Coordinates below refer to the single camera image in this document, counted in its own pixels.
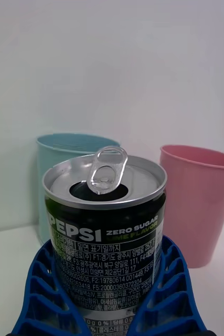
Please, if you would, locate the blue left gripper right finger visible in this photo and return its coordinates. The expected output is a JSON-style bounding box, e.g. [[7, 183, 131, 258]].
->
[[128, 234, 215, 336]]

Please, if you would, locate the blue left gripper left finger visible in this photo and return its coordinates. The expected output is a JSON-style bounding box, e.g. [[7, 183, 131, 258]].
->
[[11, 238, 92, 336]]

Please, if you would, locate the black drink can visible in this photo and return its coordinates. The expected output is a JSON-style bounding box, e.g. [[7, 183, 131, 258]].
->
[[41, 145, 168, 336]]

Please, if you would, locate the pink plastic bin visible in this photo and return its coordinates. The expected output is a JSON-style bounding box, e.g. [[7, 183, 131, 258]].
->
[[159, 144, 224, 269]]

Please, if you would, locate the pale blue plastic bin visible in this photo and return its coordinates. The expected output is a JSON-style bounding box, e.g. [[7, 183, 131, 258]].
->
[[35, 132, 122, 245]]

